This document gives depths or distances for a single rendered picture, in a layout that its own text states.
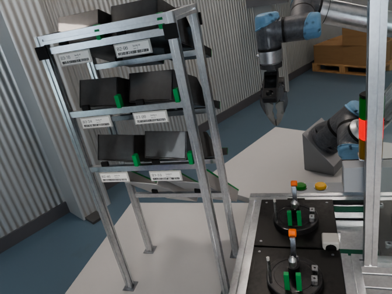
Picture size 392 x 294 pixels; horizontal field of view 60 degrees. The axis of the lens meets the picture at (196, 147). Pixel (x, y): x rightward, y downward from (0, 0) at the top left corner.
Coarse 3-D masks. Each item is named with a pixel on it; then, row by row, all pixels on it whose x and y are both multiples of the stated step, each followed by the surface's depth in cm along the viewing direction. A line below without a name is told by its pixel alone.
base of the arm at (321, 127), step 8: (328, 120) 146; (312, 128) 154; (320, 128) 149; (328, 128) 144; (312, 136) 151; (320, 136) 147; (328, 136) 145; (336, 136) 143; (320, 144) 148; (328, 144) 146; (336, 144) 146; (328, 152) 149; (336, 152) 151
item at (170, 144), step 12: (156, 132) 91; (168, 132) 89; (180, 132) 88; (204, 132) 96; (156, 144) 91; (168, 144) 89; (180, 144) 88; (204, 144) 96; (156, 156) 91; (168, 156) 90; (180, 156) 88; (204, 156) 96
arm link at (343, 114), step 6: (354, 102) 137; (342, 108) 140; (348, 108) 136; (354, 108) 134; (336, 114) 142; (342, 114) 138; (348, 114) 135; (354, 114) 133; (330, 120) 145; (336, 120) 141; (342, 120) 136; (348, 120) 134; (336, 126) 141; (336, 132) 142
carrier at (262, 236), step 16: (272, 208) 117; (288, 208) 112; (304, 208) 111; (320, 208) 112; (272, 224) 110; (288, 224) 104; (304, 224) 104; (320, 224) 105; (256, 240) 104; (272, 240) 103; (288, 240) 102; (304, 240) 100; (320, 240) 99; (336, 240) 95
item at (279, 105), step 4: (276, 104) 113; (280, 104) 113; (276, 108) 114; (280, 108) 113; (280, 112) 114; (276, 116) 115; (280, 116) 115; (276, 120) 116; (280, 120) 116; (276, 124) 117
